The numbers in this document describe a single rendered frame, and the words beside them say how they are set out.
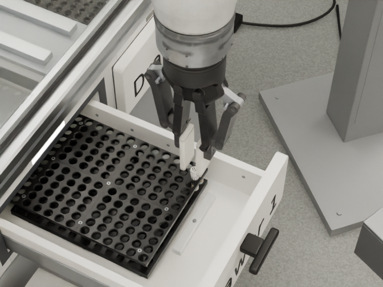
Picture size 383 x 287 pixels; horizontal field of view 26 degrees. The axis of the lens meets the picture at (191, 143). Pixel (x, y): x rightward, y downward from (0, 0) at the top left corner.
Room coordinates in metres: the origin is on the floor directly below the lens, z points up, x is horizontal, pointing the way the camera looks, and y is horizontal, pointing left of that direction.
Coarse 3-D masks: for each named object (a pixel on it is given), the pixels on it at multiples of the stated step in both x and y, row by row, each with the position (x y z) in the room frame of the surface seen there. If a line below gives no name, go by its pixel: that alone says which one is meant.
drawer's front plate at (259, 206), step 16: (272, 160) 0.68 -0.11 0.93; (272, 176) 0.66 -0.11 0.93; (256, 192) 0.63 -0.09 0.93; (272, 192) 0.65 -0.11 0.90; (256, 208) 0.60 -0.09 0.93; (240, 224) 0.58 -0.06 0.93; (256, 224) 0.61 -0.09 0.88; (240, 240) 0.56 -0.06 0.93; (224, 256) 0.53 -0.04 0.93; (240, 256) 0.56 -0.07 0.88; (208, 272) 0.51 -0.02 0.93; (224, 272) 0.52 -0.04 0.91; (240, 272) 0.57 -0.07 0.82
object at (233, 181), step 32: (96, 128) 0.81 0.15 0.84; (128, 128) 0.78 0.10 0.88; (160, 128) 0.77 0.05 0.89; (192, 160) 0.73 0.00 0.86; (224, 160) 0.71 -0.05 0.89; (224, 192) 0.69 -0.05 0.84; (0, 224) 0.60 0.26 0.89; (32, 224) 0.64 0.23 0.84; (224, 224) 0.64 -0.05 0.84; (32, 256) 0.57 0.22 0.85; (64, 256) 0.55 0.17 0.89; (96, 256) 0.58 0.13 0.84; (192, 256) 0.58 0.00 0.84
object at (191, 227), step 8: (208, 192) 0.68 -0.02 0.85; (208, 200) 0.67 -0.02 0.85; (200, 208) 0.66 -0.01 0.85; (208, 208) 0.66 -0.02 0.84; (192, 216) 0.64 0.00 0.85; (200, 216) 0.64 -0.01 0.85; (192, 224) 0.63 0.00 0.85; (184, 232) 0.62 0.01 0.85; (192, 232) 0.62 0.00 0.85; (184, 240) 0.60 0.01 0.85; (176, 248) 0.59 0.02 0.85; (184, 248) 0.59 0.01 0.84
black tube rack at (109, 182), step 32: (64, 160) 0.70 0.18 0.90; (96, 160) 0.70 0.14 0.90; (128, 160) 0.70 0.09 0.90; (160, 160) 0.71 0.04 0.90; (32, 192) 0.65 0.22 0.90; (64, 192) 0.67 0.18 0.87; (96, 192) 0.65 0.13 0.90; (128, 192) 0.65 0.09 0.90; (160, 192) 0.65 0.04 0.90; (64, 224) 0.60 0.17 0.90; (96, 224) 0.60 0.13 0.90; (128, 224) 0.60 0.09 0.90; (128, 256) 0.55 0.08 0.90; (160, 256) 0.57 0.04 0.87
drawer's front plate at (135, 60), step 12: (144, 36) 0.92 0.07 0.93; (132, 48) 0.90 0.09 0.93; (144, 48) 0.91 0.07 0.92; (156, 48) 0.94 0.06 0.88; (120, 60) 0.87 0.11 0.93; (132, 60) 0.88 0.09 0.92; (144, 60) 0.91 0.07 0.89; (120, 72) 0.85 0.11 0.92; (132, 72) 0.87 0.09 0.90; (144, 72) 0.91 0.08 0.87; (120, 84) 0.85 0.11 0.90; (132, 84) 0.87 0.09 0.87; (144, 84) 0.90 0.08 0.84; (120, 96) 0.85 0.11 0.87; (132, 96) 0.87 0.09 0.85; (120, 108) 0.86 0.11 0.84; (132, 108) 0.87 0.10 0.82
